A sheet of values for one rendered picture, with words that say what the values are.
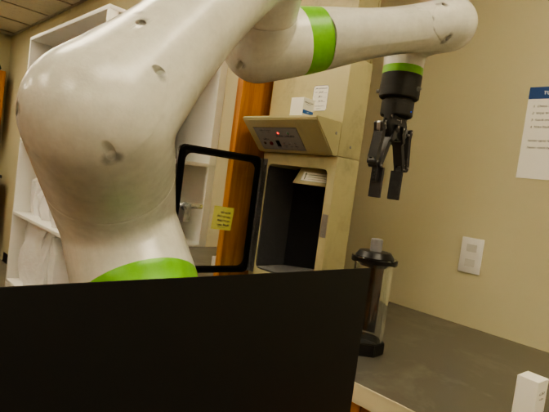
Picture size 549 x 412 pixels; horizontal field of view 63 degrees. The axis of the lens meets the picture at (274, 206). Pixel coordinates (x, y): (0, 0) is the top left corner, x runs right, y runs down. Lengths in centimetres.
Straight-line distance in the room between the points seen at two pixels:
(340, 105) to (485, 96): 51
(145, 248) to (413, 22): 67
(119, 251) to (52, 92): 17
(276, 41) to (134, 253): 43
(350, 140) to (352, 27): 60
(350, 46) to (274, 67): 15
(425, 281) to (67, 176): 142
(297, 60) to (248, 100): 81
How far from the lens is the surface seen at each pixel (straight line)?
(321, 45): 81
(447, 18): 100
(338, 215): 139
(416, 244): 169
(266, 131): 145
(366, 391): 96
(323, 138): 131
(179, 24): 46
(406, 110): 109
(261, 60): 77
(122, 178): 40
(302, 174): 146
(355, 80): 141
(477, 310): 161
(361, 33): 86
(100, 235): 47
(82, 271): 48
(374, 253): 107
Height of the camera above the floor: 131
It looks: 3 degrees down
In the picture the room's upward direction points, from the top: 8 degrees clockwise
